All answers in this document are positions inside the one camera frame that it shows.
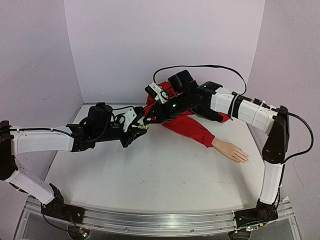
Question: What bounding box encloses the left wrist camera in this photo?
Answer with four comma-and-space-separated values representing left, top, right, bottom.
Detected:
86, 101, 146, 133

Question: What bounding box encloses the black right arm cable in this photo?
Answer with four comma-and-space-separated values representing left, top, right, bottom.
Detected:
152, 64, 315, 162

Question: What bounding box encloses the red black sports jacket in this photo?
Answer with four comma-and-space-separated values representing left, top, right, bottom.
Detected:
144, 81, 230, 148

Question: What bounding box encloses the clear nail polish bottle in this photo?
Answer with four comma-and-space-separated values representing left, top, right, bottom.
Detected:
138, 125, 149, 131

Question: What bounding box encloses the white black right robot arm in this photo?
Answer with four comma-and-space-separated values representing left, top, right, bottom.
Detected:
144, 80, 289, 210

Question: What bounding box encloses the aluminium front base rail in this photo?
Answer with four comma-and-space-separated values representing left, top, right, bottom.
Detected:
24, 197, 302, 240

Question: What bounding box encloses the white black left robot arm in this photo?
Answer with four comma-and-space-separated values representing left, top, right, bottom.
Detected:
0, 120, 148, 219

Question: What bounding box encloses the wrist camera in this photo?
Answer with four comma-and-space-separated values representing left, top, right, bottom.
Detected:
144, 70, 198, 103
86, 101, 146, 133

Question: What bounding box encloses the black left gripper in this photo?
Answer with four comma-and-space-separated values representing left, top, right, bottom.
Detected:
95, 115, 148, 149

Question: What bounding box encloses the mannequin hand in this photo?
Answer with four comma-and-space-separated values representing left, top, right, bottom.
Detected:
212, 138, 249, 163

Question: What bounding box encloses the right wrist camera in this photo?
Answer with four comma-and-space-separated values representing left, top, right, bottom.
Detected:
144, 70, 198, 103

